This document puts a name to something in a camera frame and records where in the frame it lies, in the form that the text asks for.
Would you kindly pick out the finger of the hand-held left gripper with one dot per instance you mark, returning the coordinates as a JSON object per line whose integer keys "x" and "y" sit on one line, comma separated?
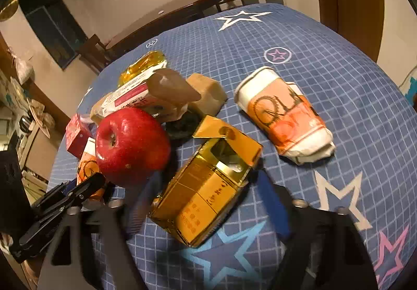
{"x": 88, "y": 184}
{"x": 35, "y": 234}

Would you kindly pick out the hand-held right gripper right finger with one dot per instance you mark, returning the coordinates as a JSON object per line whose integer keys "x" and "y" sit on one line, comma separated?
{"x": 273, "y": 205}

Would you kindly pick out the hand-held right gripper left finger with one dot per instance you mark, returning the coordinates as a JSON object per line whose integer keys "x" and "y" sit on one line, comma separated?
{"x": 140, "y": 211}

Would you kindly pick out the crushed orange paper cup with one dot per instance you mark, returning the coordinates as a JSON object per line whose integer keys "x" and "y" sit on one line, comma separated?
{"x": 86, "y": 166}
{"x": 283, "y": 114}

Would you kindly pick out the red cardboard box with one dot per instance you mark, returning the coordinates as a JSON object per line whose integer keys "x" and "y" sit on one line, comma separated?
{"x": 76, "y": 137}

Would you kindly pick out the gold cardboard box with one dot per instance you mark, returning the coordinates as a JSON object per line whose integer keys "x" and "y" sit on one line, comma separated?
{"x": 202, "y": 192}

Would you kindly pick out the long white pink box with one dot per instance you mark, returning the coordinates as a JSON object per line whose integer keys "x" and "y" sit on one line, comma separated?
{"x": 127, "y": 96}

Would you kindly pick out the beige rectangular block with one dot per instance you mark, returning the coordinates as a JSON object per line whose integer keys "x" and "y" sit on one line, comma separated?
{"x": 207, "y": 94}

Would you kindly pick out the bin with green bag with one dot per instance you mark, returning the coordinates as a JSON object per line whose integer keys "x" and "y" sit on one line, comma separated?
{"x": 411, "y": 88}

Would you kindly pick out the kitchen counter cabinet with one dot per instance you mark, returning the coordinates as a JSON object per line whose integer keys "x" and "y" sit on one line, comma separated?
{"x": 42, "y": 153}

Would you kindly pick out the red apple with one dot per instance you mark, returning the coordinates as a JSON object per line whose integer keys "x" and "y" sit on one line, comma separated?
{"x": 130, "y": 143}

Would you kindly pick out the hanging beige cloth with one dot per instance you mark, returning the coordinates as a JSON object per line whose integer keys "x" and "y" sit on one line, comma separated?
{"x": 40, "y": 117}

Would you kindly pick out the hanging white plastic bag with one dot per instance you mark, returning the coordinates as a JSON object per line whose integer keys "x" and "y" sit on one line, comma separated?
{"x": 25, "y": 70}

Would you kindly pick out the gold foil wrapper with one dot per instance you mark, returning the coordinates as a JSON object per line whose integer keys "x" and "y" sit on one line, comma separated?
{"x": 143, "y": 63}

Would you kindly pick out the blue checked star tablecloth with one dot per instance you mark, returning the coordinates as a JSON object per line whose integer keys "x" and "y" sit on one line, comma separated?
{"x": 325, "y": 65}

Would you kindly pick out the dark window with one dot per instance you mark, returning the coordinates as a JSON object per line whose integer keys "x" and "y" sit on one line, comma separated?
{"x": 52, "y": 26}

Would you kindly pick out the dark wooden dining table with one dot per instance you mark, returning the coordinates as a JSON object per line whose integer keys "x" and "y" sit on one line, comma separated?
{"x": 163, "y": 26}

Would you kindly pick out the brown wooden door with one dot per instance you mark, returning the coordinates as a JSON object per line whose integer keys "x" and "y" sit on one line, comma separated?
{"x": 355, "y": 0}

